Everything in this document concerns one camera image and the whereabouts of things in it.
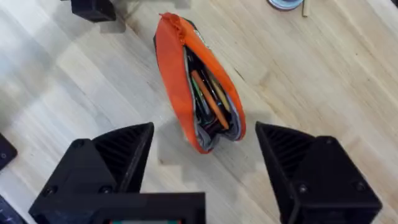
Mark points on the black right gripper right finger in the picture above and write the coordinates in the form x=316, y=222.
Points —
x=314, y=177

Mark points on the black block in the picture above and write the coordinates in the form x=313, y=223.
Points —
x=92, y=10

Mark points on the small wooden stick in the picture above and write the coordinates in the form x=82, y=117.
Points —
x=305, y=8

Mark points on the orange zip pencil bag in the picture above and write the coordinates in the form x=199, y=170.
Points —
x=174, y=74

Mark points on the black flat plate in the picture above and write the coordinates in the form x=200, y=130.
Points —
x=5, y=151

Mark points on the dark flat object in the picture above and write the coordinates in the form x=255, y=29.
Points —
x=9, y=213

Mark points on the grey tape roll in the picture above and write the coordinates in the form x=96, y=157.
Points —
x=285, y=3

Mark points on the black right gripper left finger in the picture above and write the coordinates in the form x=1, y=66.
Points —
x=102, y=161

